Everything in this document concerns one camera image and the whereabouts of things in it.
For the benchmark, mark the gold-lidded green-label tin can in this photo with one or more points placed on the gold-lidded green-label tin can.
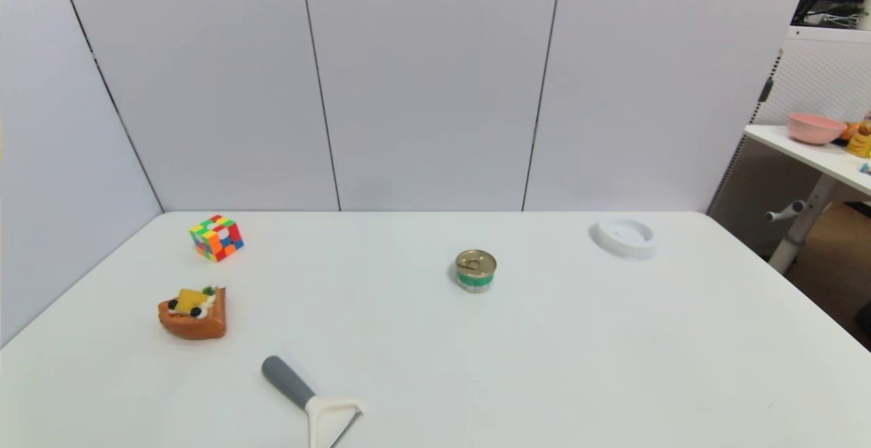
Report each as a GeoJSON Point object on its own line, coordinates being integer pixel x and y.
{"type": "Point", "coordinates": [475, 271]}

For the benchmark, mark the white round lid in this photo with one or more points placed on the white round lid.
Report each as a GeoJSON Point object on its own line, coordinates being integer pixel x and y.
{"type": "Point", "coordinates": [625, 237]}

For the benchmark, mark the multicoloured puzzle cube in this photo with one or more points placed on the multicoloured puzzle cube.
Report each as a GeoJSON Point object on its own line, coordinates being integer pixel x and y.
{"type": "Point", "coordinates": [216, 238]}

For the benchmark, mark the brown toy cake slice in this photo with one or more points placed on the brown toy cake slice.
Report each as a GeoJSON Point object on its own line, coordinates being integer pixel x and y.
{"type": "Point", "coordinates": [197, 322]}

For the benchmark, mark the black clip on partition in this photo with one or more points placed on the black clip on partition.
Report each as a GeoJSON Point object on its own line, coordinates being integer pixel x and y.
{"type": "Point", "coordinates": [767, 89]}

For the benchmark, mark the white side table leg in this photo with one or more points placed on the white side table leg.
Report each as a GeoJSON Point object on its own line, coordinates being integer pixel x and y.
{"type": "Point", "coordinates": [806, 220]}

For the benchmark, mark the white side table top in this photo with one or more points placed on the white side table top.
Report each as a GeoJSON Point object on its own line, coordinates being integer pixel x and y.
{"type": "Point", "coordinates": [816, 155]}

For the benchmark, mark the pink bowl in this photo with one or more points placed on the pink bowl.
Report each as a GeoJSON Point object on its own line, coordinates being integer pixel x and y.
{"type": "Point", "coordinates": [814, 128]}

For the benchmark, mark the white pegboard panel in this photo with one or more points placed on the white pegboard panel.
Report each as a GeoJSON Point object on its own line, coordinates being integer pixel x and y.
{"type": "Point", "coordinates": [823, 73]}

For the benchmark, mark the orange toy fruit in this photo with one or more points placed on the orange toy fruit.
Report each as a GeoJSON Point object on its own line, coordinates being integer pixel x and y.
{"type": "Point", "coordinates": [850, 131]}

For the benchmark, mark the yellow toy figure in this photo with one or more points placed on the yellow toy figure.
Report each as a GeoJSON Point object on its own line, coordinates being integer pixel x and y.
{"type": "Point", "coordinates": [861, 141]}

